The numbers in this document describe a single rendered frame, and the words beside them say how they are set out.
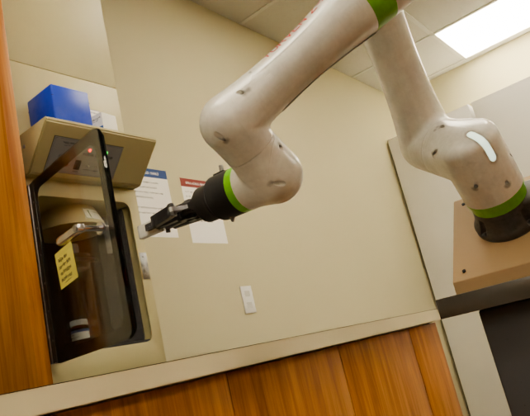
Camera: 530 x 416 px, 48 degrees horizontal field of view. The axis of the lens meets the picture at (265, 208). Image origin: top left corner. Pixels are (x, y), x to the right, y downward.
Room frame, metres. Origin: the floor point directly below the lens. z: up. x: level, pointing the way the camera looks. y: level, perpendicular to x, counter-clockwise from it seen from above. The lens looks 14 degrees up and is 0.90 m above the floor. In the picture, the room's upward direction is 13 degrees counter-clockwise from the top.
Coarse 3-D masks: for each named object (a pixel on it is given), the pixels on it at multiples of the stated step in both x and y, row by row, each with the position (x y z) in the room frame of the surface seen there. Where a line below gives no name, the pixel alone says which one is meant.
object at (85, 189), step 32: (96, 128) 1.02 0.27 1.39; (64, 160) 1.11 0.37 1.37; (96, 160) 1.03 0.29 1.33; (64, 192) 1.12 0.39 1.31; (96, 192) 1.04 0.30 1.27; (64, 224) 1.14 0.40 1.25; (96, 224) 1.06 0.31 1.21; (96, 256) 1.07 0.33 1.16; (64, 288) 1.16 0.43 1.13; (96, 288) 1.08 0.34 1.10; (128, 288) 1.02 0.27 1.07; (64, 320) 1.17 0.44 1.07; (96, 320) 1.09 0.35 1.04; (128, 320) 1.02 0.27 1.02; (64, 352) 1.19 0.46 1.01
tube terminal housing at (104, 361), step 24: (24, 72) 1.26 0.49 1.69; (48, 72) 1.32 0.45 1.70; (24, 96) 1.26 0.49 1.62; (96, 96) 1.43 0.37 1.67; (24, 120) 1.25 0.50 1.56; (120, 120) 1.48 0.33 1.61; (120, 192) 1.45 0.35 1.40; (144, 288) 1.47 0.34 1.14; (144, 312) 1.49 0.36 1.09; (72, 360) 1.28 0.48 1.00; (96, 360) 1.33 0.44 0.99; (120, 360) 1.38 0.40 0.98; (144, 360) 1.44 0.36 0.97
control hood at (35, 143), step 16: (32, 128) 1.19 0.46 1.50; (48, 128) 1.18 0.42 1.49; (64, 128) 1.21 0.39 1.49; (80, 128) 1.24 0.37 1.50; (32, 144) 1.20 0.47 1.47; (48, 144) 1.21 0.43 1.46; (112, 144) 1.33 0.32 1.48; (128, 144) 1.36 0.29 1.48; (144, 144) 1.40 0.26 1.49; (32, 160) 1.21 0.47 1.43; (128, 160) 1.39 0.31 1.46; (144, 160) 1.43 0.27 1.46; (32, 176) 1.24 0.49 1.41; (128, 176) 1.42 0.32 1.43
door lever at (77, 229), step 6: (72, 228) 1.02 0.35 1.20; (78, 228) 1.01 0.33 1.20; (84, 228) 1.01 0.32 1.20; (90, 228) 1.03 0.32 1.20; (96, 228) 1.03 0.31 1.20; (102, 228) 1.04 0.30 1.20; (66, 234) 1.03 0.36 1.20; (72, 234) 1.02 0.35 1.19; (78, 234) 1.03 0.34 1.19; (60, 240) 1.05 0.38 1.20; (66, 240) 1.05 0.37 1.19
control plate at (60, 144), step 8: (56, 136) 1.21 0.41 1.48; (56, 144) 1.22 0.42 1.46; (64, 144) 1.23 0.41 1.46; (72, 144) 1.25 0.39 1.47; (56, 152) 1.23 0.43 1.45; (64, 152) 1.25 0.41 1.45; (112, 152) 1.34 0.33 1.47; (120, 152) 1.36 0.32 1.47; (48, 160) 1.23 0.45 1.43; (112, 160) 1.36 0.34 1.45; (112, 168) 1.37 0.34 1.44; (112, 176) 1.39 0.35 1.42
